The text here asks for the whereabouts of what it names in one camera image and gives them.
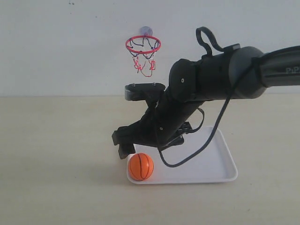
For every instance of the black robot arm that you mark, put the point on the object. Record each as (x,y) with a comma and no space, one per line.
(237,73)

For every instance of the clear suction cup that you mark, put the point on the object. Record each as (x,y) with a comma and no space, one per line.
(146,31)

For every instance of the small orange basketball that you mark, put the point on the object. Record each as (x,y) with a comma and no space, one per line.
(140,167)

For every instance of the white plastic tray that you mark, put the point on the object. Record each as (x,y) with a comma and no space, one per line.
(213,165)

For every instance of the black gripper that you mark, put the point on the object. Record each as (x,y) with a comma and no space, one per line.
(163,126)

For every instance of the red mini basketball hoop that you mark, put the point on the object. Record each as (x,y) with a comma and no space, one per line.
(142,49)

